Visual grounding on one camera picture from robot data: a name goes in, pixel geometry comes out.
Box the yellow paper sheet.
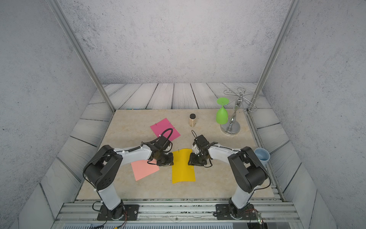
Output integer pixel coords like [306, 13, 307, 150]
[172, 148, 196, 184]

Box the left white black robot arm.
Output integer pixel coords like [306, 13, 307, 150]
[83, 128, 173, 212]

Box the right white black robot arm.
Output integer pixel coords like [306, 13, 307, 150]
[188, 131, 269, 219]

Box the salmon pink paper sheet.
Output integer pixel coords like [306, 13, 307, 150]
[131, 159, 159, 181]

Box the magenta paper sheet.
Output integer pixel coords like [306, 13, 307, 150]
[150, 118, 181, 141]

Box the small black-capped bottle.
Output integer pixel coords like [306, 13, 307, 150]
[189, 114, 196, 127]

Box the chrome glass holder stand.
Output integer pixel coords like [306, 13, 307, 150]
[221, 87, 258, 135]

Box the green plastic wine glass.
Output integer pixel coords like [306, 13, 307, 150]
[216, 97, 230, 125]

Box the light blue cup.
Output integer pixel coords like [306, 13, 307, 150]
[254, 148, 270, 167]

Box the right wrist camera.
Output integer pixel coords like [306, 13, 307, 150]
[192, 143, 200, 154]

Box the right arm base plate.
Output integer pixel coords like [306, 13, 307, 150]
[213, 204, 257, 220]

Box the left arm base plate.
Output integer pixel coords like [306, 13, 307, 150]
[97, 204, 140, 221]

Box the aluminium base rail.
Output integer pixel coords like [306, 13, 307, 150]
[53, 198, 303, 229]

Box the right aluminium frame post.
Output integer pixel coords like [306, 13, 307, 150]
[247, 0, 301, 112]

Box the aluminium frame post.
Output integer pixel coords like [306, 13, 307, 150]
[247, 0, 301, 112]
[47, 0, 116, 114]

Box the left aluminium frame post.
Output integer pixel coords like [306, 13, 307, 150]
[47, 0, 116, 114]

